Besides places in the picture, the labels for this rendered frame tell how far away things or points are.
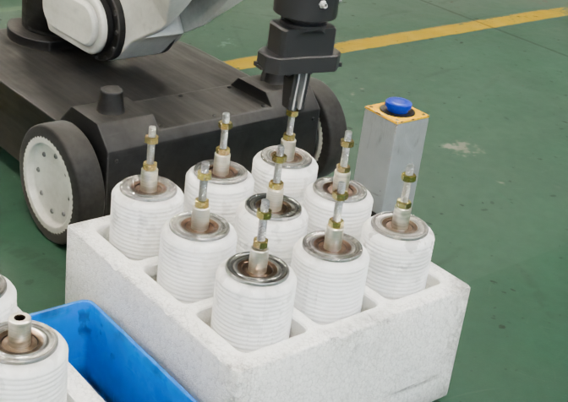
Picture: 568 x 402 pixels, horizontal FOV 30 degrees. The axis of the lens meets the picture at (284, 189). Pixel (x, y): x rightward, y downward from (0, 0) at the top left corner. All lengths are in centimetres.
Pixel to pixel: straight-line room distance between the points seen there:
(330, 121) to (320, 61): 51
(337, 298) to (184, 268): 19
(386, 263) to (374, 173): 28
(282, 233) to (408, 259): 16
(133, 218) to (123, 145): 34
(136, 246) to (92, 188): 30
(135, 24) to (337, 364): 82
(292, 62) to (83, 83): 63
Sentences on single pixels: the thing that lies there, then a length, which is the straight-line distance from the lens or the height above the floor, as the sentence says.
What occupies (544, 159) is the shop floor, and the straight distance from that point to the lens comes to 239.
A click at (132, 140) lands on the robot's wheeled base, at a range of 172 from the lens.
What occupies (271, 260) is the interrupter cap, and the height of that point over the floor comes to 25.
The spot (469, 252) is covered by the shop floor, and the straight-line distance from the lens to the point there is 191.
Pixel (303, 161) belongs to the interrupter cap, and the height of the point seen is 25.
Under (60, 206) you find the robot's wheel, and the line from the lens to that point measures 175.
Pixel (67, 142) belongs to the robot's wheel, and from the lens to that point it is 169.
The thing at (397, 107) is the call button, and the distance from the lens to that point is 158.
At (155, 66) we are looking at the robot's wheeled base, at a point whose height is 17.
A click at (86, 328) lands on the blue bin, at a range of 143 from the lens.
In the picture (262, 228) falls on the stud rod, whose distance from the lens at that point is 121.
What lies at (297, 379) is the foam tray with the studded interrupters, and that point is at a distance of 127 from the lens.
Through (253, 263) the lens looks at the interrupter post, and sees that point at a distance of 123.
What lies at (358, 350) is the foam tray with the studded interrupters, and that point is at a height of 15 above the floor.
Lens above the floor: 87
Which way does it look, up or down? 25 degrees down
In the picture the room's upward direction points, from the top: 7 degrees clockwise
